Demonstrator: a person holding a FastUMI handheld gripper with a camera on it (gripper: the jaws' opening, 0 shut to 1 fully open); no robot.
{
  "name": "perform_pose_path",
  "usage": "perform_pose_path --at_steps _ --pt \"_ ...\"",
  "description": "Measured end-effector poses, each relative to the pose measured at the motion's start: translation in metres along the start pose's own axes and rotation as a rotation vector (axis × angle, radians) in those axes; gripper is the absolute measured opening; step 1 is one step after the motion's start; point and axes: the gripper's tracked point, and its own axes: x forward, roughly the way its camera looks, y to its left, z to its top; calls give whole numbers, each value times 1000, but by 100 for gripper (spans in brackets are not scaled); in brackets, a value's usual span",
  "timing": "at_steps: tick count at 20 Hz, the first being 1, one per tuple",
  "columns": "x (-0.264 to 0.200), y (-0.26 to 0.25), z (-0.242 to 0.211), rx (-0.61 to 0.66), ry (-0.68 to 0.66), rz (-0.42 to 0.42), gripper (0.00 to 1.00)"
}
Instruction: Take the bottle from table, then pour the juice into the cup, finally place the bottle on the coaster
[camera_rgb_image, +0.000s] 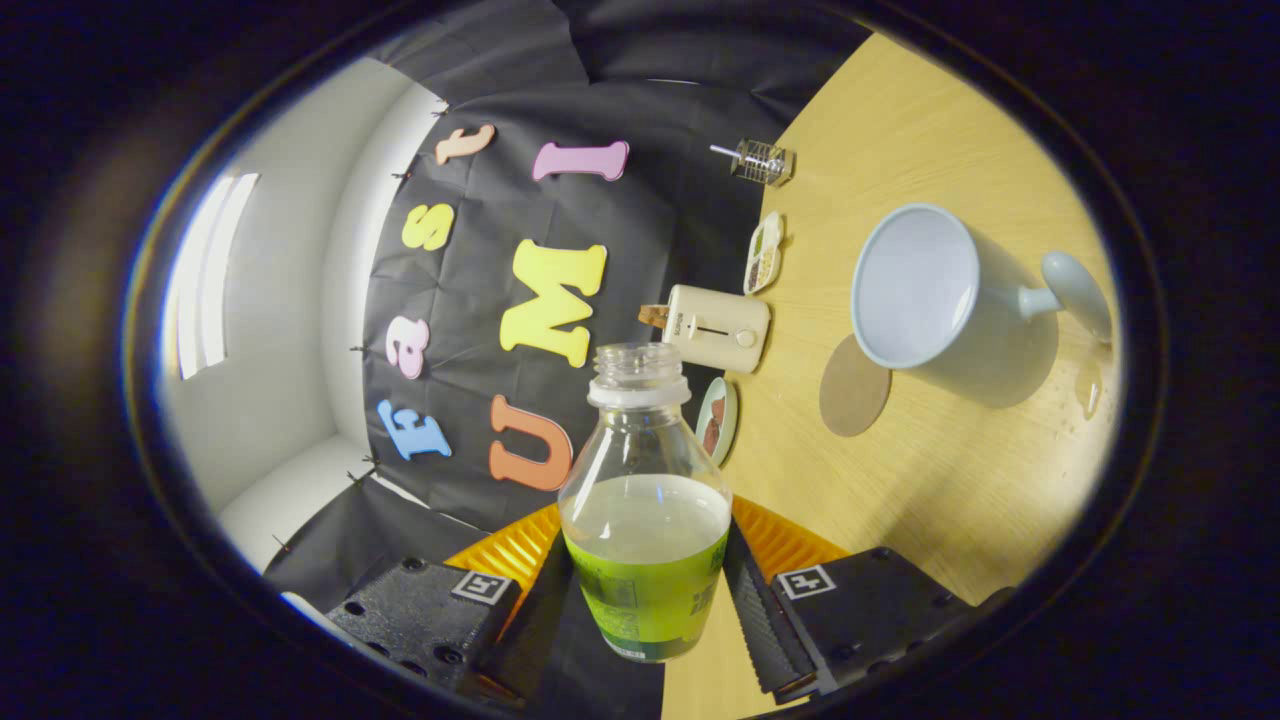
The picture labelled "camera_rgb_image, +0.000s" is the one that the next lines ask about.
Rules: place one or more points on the wooden table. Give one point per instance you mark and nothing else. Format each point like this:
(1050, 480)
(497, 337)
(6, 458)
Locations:
(930, 490)

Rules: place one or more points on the white divided snack tray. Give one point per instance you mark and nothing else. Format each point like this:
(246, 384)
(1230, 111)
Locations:
(765, 253)

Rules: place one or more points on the white toaster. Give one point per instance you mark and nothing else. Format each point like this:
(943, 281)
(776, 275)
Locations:
(715, 328)

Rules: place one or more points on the clear green label juice bottle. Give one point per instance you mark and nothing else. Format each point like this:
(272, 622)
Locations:
(645, 570)

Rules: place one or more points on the brown bread slice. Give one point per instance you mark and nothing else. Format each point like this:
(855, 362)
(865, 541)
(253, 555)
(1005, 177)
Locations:
(653, 316)

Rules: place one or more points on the brown meat piece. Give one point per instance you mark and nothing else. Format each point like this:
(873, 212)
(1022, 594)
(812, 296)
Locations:
(711, 440)
(719, 411)

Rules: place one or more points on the long ceiling light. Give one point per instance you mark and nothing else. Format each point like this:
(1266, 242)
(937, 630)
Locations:
(205, 280)

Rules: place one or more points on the white straw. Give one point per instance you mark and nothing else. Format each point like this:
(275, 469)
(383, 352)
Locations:
(724, 152)

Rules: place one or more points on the white cup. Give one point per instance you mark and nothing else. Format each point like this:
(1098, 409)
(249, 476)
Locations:
(915, 285)

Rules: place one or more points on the pale green plate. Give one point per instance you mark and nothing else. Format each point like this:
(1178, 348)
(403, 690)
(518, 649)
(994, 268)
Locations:
(718, 425)

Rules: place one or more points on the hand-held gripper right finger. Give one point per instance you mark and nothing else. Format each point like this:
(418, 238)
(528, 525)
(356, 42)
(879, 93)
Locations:
(762, 630)

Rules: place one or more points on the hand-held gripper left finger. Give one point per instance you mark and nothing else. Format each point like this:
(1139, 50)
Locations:
(530, 630)

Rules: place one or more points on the round brown coaster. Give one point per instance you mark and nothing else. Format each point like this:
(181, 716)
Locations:
(850, 400)

